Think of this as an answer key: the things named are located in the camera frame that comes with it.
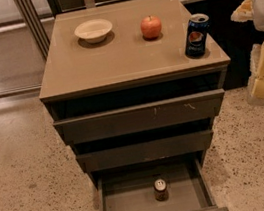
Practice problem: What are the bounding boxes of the orange soda can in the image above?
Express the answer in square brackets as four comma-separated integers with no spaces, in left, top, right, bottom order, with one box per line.
[153,178,169,202]

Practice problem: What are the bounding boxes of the blue pepsi can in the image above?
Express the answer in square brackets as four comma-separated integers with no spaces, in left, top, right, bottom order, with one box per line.
[185,13,210,58]

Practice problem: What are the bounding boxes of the top grey drawer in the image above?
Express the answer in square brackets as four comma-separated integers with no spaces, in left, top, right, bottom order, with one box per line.
[54,89,224,144]

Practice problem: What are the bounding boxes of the middle grey drawer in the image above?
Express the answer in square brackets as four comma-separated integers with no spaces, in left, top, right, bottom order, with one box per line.
[76,130,213,172]

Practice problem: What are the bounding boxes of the grey drawer cabinet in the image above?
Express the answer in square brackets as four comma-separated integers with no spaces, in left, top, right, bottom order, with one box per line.
[40,0,230,180]

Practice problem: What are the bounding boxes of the open bottom grey drawer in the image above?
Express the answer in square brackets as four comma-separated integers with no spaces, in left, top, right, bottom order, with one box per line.
[98,159,228,211]

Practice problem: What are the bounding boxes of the red apple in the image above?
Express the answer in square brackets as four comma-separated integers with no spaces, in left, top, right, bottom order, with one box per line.
[140,15,162,40]

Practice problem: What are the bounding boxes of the white bowl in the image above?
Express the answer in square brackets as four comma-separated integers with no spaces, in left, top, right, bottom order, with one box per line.
[74,18,113,44]

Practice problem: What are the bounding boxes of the metal window frame post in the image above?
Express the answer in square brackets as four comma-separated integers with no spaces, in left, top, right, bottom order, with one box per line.
[13,0,50,60]

